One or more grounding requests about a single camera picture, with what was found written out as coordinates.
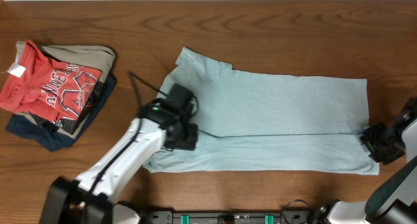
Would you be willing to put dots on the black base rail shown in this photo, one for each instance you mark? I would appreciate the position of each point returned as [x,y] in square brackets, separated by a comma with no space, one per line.
[125,213]

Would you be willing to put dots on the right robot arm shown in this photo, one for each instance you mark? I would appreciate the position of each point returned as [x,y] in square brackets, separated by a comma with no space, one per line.
[395,200]

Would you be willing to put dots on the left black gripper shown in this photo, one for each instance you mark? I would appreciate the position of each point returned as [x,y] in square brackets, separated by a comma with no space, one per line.
[191,143]

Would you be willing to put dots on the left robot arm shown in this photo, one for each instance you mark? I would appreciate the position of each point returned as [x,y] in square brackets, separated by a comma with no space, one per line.
[91,197]

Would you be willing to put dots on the beige folded shirt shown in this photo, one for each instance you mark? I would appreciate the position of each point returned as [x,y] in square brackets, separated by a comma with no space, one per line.
[98,57]

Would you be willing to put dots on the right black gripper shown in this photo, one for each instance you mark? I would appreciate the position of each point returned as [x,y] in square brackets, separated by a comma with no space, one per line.
[367,139]

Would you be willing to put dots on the light blue t-shirt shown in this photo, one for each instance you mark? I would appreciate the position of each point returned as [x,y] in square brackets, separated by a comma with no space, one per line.
[258,122]

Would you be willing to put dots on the navy folded garment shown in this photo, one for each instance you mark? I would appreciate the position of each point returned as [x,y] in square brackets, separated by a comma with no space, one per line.
[53,141]

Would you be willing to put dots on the red printed t-shirt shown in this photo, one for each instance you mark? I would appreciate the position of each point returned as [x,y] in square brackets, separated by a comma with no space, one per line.
[48,88]

